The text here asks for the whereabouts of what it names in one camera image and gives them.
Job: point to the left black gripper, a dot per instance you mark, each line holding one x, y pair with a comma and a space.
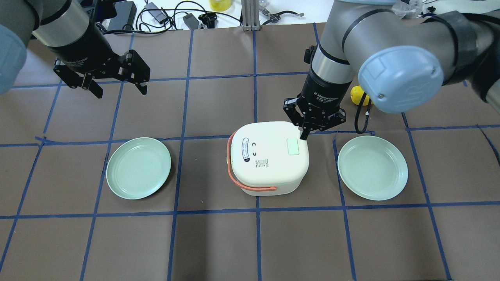
83, 47

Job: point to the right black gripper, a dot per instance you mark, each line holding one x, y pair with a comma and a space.
325, 93

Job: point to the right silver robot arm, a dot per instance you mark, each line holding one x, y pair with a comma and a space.
400, 66

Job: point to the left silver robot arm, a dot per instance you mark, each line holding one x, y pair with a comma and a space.
65, 28

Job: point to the yellow toy potato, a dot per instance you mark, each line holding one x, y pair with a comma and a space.
356, 93

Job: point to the green plate near potato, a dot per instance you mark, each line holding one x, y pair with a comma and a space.
373, 168

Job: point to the black power adapter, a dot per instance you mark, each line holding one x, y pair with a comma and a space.
125, 14

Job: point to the green plate far side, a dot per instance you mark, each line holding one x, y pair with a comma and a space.
138, 168

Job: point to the yellow tape roll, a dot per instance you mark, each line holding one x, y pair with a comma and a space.
220, 5

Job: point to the white rice cooker pink handle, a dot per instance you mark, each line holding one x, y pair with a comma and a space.
267, 158

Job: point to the aluminium frame post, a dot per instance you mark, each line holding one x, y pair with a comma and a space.
250, 15

